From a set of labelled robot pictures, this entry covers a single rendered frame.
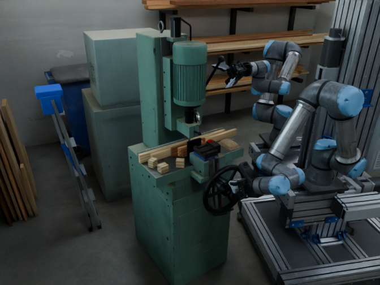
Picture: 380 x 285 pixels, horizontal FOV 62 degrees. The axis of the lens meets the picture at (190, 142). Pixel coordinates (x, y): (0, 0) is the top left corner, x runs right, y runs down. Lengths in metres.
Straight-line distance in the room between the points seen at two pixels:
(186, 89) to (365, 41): 0.92
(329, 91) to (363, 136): 0.72
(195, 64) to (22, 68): 2.62
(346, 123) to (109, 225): 1.97
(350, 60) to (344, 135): 0.47
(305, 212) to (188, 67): 1.02
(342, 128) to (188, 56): 0.78
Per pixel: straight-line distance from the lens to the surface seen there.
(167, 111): 1.85
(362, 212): 1.94
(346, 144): 1.60
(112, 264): 2.46
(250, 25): 4.75
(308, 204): 1.89
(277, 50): 2.19
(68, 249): 2.65
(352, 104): 1.42
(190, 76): 1.63
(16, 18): 3.85
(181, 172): 1.69
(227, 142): 1.92
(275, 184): 1.30
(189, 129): 1.76
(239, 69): 1.73
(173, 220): 1.85
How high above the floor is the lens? 1.79
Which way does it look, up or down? 27 degrees down
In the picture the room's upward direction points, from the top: straight up
